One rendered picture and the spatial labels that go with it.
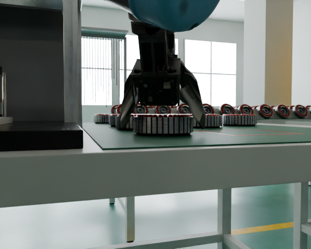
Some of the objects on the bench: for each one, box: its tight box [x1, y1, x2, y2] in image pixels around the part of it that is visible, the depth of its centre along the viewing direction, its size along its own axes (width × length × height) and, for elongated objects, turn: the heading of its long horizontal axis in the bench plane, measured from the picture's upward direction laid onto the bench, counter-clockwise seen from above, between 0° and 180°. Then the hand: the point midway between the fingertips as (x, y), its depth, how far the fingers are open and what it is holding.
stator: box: [133, 114, 194, 136], centre depth 54 cm, size 11×11×4 cm
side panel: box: [77, 11, 82, 128], centre depth 92 cm, size 28×3×32 cm
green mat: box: [82, 123, 311, 150], centre depth 86 cm, size 94×61×1 cm
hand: (163, 126), depth 54 cm, fingers open, 14 cm apart
